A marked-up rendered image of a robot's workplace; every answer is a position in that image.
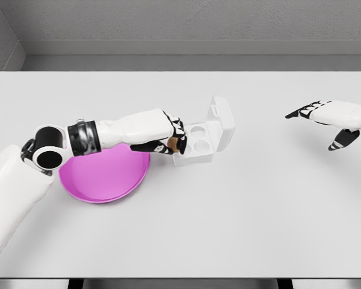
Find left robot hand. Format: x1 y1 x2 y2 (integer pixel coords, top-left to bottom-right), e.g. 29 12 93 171
129 108 188 156

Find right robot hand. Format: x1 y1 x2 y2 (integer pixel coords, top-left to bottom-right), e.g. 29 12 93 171
285 100 361 152

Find brown egg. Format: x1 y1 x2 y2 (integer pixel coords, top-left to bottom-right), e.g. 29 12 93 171
168 137 181 154

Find white egg box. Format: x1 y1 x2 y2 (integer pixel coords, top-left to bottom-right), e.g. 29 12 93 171
172 96 237 168

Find pink plate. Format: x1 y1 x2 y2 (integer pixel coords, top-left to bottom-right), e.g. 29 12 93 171
58 142 151 205

